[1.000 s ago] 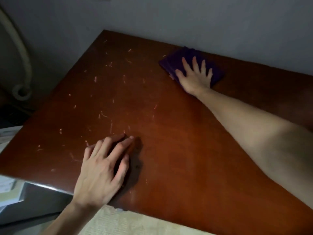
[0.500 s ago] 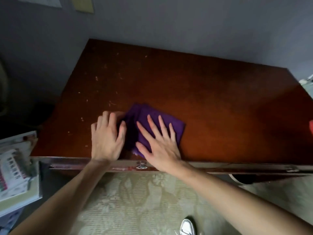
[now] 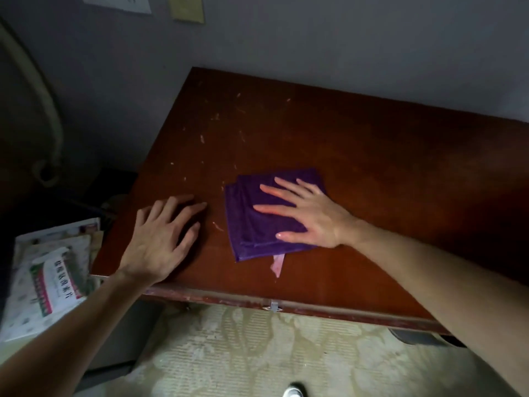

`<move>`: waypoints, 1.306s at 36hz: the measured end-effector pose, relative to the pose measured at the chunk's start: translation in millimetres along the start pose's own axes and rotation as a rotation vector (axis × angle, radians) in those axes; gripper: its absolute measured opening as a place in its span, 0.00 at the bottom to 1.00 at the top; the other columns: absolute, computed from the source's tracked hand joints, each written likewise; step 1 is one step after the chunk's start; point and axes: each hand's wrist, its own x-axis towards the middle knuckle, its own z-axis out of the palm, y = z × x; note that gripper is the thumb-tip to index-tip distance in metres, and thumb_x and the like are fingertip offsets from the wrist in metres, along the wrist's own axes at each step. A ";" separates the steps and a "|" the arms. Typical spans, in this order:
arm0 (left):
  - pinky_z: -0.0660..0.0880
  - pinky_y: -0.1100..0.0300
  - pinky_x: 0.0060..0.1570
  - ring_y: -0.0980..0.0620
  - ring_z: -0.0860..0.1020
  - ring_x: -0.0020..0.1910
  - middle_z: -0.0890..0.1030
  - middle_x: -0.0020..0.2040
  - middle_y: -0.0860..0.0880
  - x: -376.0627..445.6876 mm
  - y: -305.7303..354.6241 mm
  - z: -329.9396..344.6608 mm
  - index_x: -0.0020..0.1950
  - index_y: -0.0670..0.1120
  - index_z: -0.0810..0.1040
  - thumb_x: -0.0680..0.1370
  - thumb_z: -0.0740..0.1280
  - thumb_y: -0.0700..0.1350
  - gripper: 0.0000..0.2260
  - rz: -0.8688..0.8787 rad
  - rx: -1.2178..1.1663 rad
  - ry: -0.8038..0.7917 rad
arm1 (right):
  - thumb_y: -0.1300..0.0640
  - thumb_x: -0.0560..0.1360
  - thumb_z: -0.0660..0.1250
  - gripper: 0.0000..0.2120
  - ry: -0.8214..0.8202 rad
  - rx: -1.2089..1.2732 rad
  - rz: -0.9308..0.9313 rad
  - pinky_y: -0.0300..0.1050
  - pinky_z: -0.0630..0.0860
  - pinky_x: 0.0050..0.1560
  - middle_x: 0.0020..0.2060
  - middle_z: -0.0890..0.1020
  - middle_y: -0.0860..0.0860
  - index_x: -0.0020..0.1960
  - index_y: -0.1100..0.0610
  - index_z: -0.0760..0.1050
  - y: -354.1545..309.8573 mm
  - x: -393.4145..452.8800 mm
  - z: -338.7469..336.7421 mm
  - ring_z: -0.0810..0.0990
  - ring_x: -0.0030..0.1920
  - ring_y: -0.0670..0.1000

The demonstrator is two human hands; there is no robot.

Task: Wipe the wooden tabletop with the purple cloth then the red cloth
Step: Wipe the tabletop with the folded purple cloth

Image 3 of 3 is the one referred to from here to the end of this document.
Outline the person's left hand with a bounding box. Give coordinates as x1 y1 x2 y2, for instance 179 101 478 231
117 195 208 286

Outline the person's right hand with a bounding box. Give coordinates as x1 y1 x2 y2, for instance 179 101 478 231
252 176 364 249

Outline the purple cloth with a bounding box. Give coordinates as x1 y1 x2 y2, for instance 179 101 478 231
224 168 327 279

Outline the person's right forearm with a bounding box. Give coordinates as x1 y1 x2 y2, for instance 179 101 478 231
343 223 529 397

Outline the brown wooden table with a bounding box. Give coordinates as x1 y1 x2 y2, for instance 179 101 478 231
90 66 529 336

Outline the black appliance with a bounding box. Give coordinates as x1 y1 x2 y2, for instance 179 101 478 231
0 227 163 383

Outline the red green medicine box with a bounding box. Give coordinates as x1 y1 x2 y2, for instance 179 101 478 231
29 246 96 318

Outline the floral print paper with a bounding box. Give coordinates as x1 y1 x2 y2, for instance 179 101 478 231
0 234 98 344

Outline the grey drawer handle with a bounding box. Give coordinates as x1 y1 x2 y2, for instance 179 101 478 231
387 328 468 348

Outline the white hose pipe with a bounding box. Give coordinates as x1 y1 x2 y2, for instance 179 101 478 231
0 16 65 189

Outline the beige wall plate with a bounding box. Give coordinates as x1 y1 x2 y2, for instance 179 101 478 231
167 0 206 24

